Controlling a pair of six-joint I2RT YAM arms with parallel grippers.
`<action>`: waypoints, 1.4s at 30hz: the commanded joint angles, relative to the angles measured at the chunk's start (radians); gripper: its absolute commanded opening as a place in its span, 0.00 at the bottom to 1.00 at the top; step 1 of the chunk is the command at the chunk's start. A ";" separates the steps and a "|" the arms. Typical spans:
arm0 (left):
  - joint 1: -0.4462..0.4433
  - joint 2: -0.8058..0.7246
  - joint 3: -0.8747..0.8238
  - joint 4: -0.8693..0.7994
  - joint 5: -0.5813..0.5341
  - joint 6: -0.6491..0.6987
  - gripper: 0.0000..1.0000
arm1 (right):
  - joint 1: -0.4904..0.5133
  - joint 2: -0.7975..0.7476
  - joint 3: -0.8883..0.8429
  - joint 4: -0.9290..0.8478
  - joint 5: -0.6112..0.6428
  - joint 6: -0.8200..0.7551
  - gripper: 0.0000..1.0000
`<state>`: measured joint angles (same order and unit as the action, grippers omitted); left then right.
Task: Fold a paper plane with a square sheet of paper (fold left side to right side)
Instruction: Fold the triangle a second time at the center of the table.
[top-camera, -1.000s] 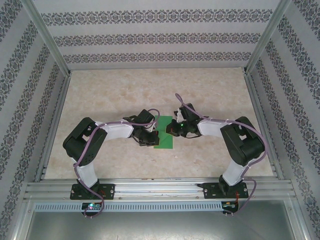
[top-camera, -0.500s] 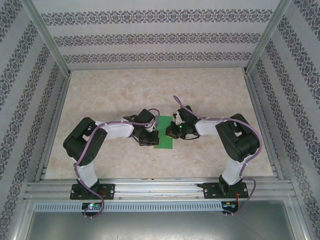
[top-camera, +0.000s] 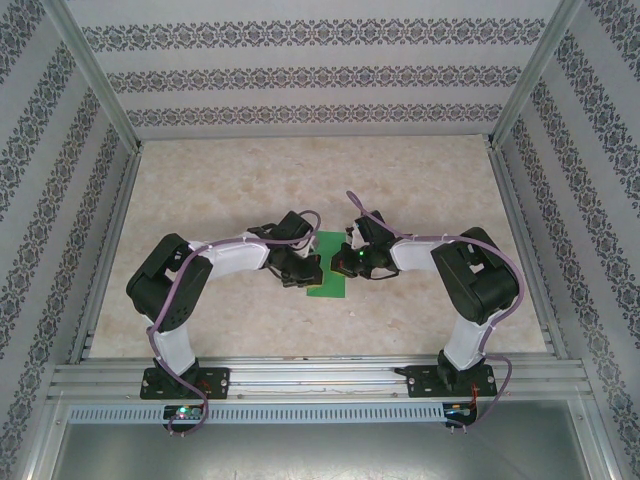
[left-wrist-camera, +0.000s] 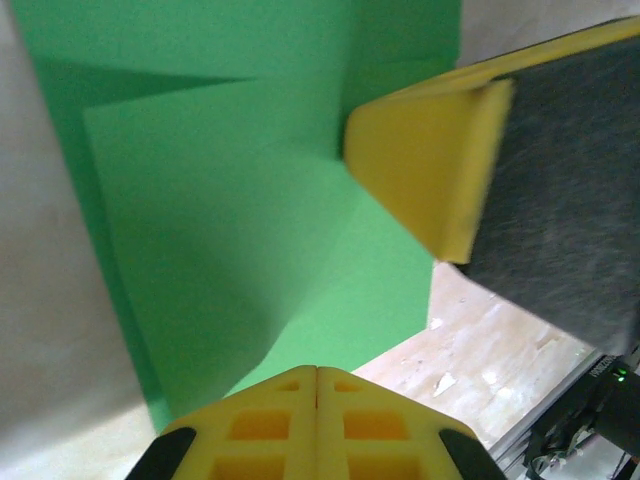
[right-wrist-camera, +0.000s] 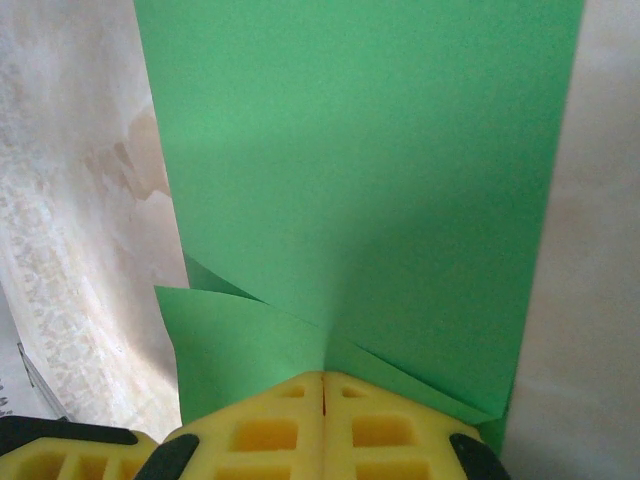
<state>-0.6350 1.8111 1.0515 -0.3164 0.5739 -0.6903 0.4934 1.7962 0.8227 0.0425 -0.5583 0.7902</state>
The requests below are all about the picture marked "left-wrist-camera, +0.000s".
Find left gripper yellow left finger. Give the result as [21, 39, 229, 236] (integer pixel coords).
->
[127, 364, 319, 480]

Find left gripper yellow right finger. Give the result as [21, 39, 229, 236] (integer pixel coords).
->
[317, 366, 506, 480]

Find green paper sheet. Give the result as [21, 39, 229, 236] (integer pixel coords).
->
[9, 0, 464, 424]

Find long aluminium mounting rail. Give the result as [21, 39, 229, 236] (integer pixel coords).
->
[492, 344, 609, 480]

